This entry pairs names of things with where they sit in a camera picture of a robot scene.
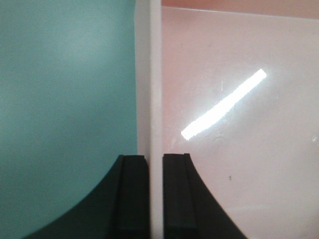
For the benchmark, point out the green circular conveyor belt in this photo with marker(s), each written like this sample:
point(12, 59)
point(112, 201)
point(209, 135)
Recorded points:
point(67, 104)

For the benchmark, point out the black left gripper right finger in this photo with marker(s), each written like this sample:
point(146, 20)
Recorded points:
point(190, 211)

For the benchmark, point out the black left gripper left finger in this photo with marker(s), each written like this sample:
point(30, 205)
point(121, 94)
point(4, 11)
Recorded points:
point(117, 208)

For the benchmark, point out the pink plastic bin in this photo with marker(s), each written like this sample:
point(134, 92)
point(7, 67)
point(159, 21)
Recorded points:
point(234, 83)

